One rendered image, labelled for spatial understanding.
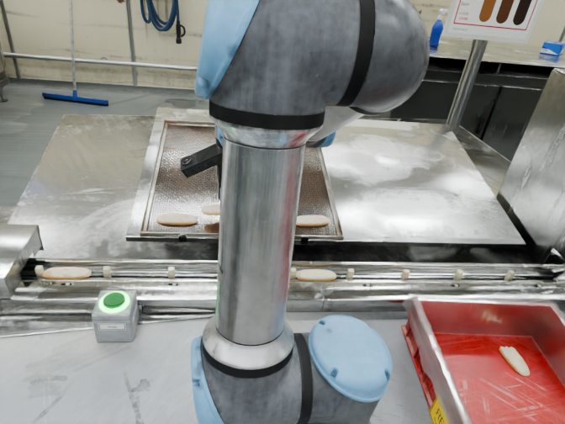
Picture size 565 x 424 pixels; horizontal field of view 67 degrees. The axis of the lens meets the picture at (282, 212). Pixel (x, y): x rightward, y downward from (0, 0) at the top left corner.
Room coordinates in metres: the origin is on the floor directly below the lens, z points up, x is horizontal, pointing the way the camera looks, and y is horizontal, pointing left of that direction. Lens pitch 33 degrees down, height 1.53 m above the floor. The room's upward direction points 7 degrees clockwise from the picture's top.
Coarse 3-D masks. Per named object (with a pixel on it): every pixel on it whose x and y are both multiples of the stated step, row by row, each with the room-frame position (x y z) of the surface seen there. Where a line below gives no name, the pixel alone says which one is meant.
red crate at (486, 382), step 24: (408, 336) 0.64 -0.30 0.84; (456, 336) 0.66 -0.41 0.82; (480, 336) 0.67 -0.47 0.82; (504, 336) 0.68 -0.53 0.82; (528, 336) 0.69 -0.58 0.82; (456, 360) 0.60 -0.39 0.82; (480, 360) 0.61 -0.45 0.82; (504, 360) 0.61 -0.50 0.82; (528, 360) 0.62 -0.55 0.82; (432, 384) 0.51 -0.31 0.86; (456, 384) 0.54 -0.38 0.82; (480, 384) 0.54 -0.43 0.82; (504, 384) 0.55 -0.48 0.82; (528, 384) 0.56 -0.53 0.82; (552, 384) 0.57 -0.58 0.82; (480, 408) 0.49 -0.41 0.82; (504, 408) 0.50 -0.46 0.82; (528, 408) 0.50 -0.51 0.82; (552, 408) 0.51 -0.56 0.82
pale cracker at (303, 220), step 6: (300, 216) 0.94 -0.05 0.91; (306, 216) 0.94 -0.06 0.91; (312, 216) 0.94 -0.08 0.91; (318, 216) 0.94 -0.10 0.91; (324, 216) 0.95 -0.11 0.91; (300, 222) 0.91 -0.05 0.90; (306, 222) 0.92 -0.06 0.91; (312, 222) 0.92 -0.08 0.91; (318, 222) 0.92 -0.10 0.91; (324, 222) 0.93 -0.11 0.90
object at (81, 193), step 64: (64, 128) 1.48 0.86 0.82; (128, 128) 1.55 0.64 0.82; (64, 192) 1.05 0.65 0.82; (128, 192) 1.09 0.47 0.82; (64, 256) 0.77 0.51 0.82; (128, 256) 0.80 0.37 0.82; (192, 256) 0.83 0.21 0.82; (320, 256) 0.89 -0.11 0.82; (384, 256) 0.93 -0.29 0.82; (448, 256) 0.96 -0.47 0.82; (512, 256) 1.00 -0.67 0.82; (0, 320) 0.56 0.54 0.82; (64, 320) 0.58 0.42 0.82
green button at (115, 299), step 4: (116, 292) 0.59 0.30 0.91; (108, 296) 0.58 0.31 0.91; (112, 296) 0.58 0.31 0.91; (116, 296) 0.58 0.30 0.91; (120, 296) 0.59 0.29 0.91; (104, 300) 0.57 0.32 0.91; (108, 300) 0.57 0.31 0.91; (112, 300) 0.57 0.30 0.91; (116, 300) 0.57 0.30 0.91; (120, 300) 0.57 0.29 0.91; (124, 300) 0.58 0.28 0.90; (104, 304) 0.56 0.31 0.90; (108, 304) 0.56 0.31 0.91; (112, 304) 0.56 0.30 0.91; (116, 304) 0.56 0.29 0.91; (120, 304) 0.57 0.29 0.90; (108, 308) 0.56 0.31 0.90; (112, 308) 0.56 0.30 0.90
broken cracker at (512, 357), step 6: (504, 348) 0.64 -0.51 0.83; (510, 348) 0.64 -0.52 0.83; (504, 354) 0.62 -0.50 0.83; (510, 354) 0.62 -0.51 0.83; (516, 354) 0.62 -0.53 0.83; (510, 360) 0.61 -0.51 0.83; (516, 360) 0.61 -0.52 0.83; (522, 360) 0.61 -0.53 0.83; (516, 366) 0.59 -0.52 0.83; (522, 366) 0.60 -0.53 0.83; (522, 372) 0.58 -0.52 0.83; (528, 372) 0.58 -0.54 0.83
